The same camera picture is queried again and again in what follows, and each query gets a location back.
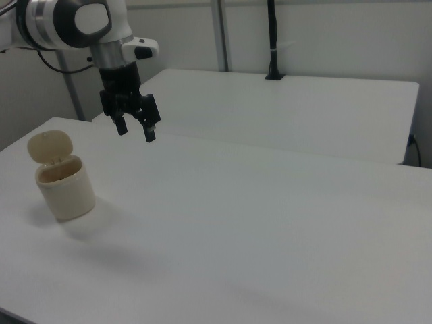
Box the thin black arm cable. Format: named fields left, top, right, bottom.
left=36, top=50, right=94, bottom=74

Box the black camera stand pole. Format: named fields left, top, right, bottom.
left=265, top=0, right=286, bottom=81

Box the slim grey frame post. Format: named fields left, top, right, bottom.
left=55, top=50, right=86, bottom=122

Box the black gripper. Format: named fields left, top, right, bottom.
left=99, top=63, right=161, bottom=144

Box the cream trash bin with lid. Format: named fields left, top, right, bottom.
left=26, top=129, right=97, bottom=222

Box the wide grey wall post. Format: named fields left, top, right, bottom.
left=210, top=0, right=234, bottom=72

